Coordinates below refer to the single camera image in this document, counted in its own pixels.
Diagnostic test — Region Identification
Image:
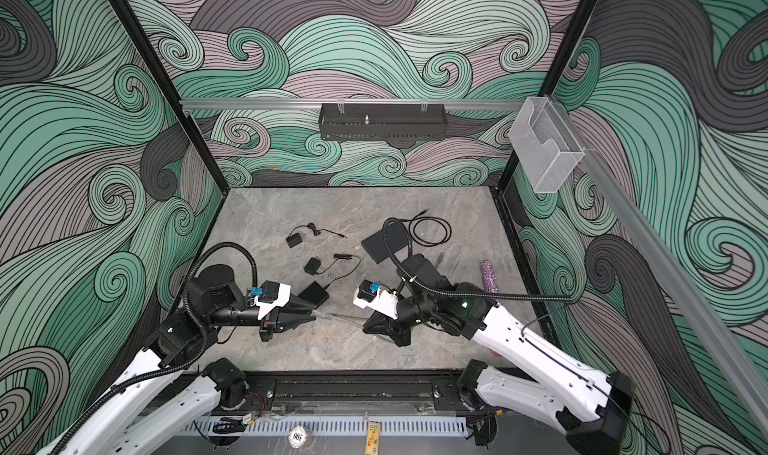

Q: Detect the coiled black cable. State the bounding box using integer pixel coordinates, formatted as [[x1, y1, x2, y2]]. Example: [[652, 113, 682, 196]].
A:
[[398, 208, 454, 249]]

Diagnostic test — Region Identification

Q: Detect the clear acrylic wall holder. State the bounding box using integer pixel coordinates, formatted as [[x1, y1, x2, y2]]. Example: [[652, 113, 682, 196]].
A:
[[508, 97, 584, 194]]

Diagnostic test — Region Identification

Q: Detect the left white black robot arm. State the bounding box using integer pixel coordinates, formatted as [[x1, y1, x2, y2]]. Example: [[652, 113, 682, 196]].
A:
[[41, 242, 316, 454]]

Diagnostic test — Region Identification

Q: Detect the dark grey box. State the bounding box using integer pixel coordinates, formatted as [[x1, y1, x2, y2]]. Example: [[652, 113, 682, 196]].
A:
[[362, 219, 413, 264]]

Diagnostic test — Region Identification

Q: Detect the yellow label tag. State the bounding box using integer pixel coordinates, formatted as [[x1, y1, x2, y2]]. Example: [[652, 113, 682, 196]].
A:
[[364, 421, 381, 455]]

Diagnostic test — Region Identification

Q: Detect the glitter purple microphone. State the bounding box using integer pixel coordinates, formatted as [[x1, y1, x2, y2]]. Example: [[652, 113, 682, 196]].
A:
[[480, 260, 499, 293]]

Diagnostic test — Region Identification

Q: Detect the black perforated wall tray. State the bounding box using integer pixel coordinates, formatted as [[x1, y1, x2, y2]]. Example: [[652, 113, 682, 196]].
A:
[[318, 102, 448, 142]]

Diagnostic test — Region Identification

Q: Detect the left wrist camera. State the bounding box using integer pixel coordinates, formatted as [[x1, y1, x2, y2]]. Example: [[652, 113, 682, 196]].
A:
[[249, 281, 291, 321]]

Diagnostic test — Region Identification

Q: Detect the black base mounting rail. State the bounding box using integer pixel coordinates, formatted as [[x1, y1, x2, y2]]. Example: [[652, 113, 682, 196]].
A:
[[244, 369, 467, 412]]

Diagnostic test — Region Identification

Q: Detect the grey ethernet cable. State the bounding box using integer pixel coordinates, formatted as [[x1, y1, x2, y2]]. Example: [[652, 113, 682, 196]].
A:
[[311, 252, 445, 327]]

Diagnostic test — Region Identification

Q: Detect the round white sticker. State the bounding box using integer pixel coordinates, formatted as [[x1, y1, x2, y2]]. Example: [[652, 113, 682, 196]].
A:
[[287, 425, 311, 449]]

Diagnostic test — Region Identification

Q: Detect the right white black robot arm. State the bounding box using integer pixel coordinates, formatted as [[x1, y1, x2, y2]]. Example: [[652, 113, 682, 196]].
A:
[[354, 217, 635, 454]]

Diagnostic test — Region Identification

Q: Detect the black network switch box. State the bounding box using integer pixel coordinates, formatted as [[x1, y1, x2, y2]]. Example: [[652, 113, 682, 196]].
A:
[[298, 281, 330, 308]]

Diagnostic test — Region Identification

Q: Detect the white slotted cable duct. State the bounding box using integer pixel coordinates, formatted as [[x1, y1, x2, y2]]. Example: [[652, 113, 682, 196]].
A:
[[197, 416, 470, 438]]

